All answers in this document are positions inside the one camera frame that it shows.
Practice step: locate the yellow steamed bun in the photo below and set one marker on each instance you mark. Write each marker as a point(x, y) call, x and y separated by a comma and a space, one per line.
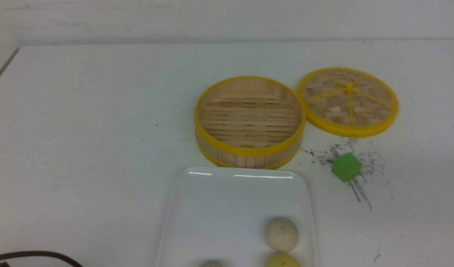
point(282, 260)

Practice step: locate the bamboo steamer basket yellow rim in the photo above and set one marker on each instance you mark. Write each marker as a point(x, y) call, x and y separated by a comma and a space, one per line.
point(249, 122)

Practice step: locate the white steamed bun front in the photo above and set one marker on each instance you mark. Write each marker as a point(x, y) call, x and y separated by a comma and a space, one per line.
point(281, 234)

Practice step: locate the white rectangular plate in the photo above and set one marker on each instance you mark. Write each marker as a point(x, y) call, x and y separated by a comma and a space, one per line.
point(221, 214)

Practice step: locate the green cube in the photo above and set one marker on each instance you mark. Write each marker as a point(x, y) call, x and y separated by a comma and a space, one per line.
point(347, 167)

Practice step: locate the white steamed bun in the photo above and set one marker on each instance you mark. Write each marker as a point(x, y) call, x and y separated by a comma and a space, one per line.
point(281, 234)
point(212, 263)

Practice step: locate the woven bamboo steamer lid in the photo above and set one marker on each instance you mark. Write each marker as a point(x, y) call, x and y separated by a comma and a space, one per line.
point(348, 102)

